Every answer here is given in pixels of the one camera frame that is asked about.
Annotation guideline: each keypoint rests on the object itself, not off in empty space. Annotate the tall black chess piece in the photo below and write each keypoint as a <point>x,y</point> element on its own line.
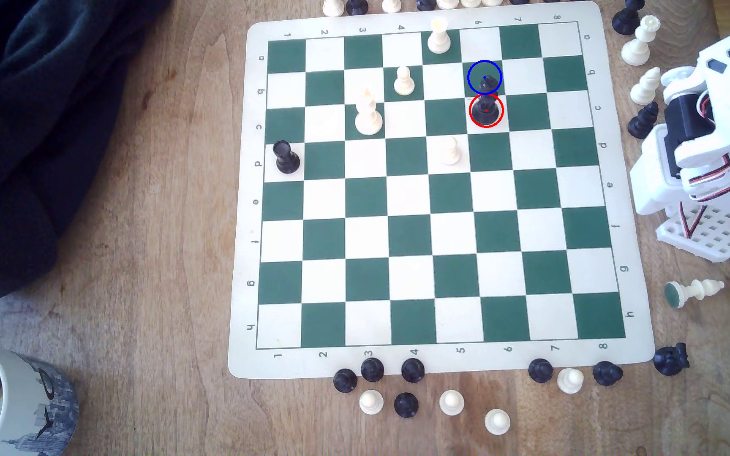
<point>486,109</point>

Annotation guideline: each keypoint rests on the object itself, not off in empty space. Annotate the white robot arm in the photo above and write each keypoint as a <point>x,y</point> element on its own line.
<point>656,183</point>

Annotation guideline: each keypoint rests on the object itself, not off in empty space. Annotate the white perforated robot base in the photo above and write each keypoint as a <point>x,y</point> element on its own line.
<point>713,237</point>

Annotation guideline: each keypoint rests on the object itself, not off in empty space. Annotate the white chess bishop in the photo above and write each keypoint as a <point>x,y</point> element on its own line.
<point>644,88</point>

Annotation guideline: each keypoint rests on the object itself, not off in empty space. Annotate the black chess knight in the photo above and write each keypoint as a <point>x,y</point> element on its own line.
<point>669,360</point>
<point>642,123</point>

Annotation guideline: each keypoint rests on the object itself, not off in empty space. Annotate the black chess bishop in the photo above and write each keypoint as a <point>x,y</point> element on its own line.
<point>627,20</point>

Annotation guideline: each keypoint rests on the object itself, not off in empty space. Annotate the white chess piece green felt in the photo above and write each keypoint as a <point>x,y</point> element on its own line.
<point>694,292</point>

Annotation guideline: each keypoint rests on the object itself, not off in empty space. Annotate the white chess pawn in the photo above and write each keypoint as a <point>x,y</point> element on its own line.
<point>371,401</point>
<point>451,402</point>
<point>570,380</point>
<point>449,152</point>
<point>497,421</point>
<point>404,82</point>

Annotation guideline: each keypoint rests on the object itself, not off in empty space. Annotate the black chess pawn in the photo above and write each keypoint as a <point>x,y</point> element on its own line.
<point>607,373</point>
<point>540,370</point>
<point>372,369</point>
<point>345,380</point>
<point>406,405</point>
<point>412,370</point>

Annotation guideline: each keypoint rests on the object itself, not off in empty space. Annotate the green white chess board mat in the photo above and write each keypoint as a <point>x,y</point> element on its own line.
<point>441,266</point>

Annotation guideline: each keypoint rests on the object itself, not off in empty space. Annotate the black chess rook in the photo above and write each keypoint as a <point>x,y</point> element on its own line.
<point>286,158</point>

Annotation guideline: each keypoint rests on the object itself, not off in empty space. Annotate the dark blue cloth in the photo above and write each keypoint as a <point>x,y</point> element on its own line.
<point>29,126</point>

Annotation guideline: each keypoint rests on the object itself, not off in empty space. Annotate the white mug with skyline print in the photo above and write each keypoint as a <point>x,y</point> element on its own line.
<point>35,405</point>

